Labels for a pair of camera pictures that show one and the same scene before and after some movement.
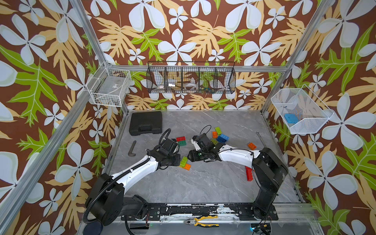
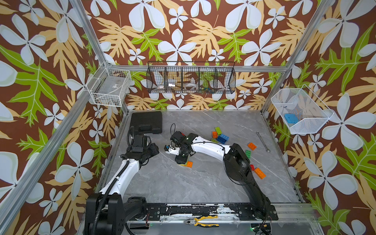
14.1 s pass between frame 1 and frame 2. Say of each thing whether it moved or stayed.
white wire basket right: stayed
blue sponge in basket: stayed
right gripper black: moved
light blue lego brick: stayed
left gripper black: moved
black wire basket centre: stayed
